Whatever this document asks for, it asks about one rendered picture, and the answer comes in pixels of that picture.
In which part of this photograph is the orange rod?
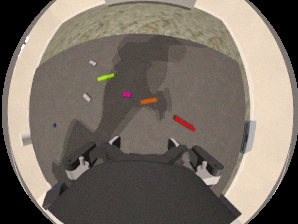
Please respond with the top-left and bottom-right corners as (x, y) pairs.
(141, 98), (157, 105)

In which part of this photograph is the dark red rod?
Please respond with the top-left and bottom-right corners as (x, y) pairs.
(173, 116), (196, 132)

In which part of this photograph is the small magenta block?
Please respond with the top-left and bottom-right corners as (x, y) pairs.
(123, 92), (132, 98)

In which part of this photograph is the lime green rod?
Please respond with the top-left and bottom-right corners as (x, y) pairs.
(98, 73), (115, 82)

